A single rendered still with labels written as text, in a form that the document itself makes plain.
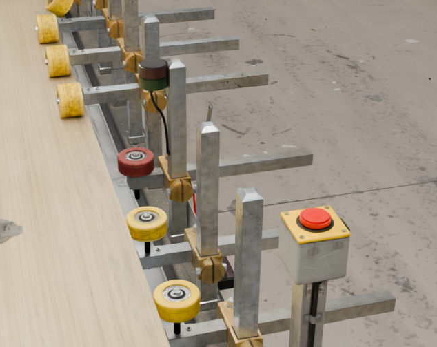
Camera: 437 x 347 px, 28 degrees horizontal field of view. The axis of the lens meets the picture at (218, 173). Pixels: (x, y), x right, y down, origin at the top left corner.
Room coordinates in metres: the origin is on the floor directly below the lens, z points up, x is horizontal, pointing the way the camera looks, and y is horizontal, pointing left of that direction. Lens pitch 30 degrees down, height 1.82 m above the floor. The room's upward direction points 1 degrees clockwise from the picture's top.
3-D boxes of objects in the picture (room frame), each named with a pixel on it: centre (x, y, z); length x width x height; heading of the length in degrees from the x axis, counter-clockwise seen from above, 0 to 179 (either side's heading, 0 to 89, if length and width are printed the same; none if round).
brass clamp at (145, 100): (1.91, 0.17, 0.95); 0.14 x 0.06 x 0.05; 16
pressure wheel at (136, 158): (1.67, 0.18, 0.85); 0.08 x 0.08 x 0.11
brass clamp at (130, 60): (2.15, 0.24, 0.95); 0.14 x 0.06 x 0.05; 16
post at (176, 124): (1.65, 0.09, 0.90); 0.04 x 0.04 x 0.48; 16
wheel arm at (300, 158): (1.72, -0.01, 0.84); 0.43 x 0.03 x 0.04; 106
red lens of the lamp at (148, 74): (1.64, 0.14, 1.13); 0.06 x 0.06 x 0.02
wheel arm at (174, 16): (2.42, 0.26, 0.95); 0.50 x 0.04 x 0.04; 106
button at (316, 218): (0.92, -0.12, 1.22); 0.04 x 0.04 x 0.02
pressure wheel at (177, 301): (1.18, 0.07, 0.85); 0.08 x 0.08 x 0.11
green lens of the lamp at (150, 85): (1.64, 0.14, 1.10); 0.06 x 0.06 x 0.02
